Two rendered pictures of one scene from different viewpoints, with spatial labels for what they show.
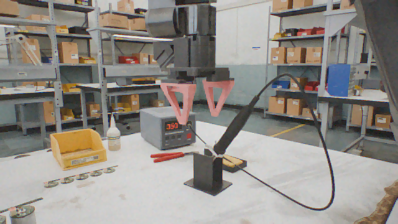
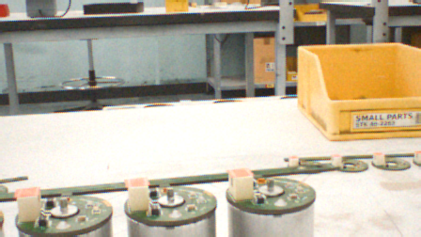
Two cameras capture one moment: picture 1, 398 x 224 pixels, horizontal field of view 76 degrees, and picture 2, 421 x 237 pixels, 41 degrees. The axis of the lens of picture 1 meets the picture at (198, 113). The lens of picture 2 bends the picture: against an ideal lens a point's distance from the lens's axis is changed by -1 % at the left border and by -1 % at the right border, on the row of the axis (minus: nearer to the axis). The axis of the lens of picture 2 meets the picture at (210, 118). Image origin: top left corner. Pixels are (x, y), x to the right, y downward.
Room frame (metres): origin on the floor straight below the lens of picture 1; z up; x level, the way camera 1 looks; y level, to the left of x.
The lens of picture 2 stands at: (0.14, 0.13, 0.87)
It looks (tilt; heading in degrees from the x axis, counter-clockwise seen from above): 13 degrees down; 36
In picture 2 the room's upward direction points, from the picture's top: 2 degrees counter-clockwise
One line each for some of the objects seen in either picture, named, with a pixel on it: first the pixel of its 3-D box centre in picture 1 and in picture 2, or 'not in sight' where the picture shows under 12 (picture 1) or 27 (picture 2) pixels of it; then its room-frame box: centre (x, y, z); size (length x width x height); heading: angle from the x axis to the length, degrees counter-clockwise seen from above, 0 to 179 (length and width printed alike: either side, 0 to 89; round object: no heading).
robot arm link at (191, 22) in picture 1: (197, 22); not in sight; (0.48, 0.00, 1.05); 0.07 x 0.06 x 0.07; 67
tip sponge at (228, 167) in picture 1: (227, 162); not in sight; (0.56, -0.07, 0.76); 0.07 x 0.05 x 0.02; 45
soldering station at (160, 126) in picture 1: (167, 126); not in sight; (0.75, 0.09, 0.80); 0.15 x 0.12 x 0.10; 33
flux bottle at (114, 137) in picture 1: (113, 131); not in sight; (0.68, 0.23, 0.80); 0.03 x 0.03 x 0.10
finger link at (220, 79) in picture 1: (211, 94); not in sight; (0.51, -0.02, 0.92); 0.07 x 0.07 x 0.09; 50
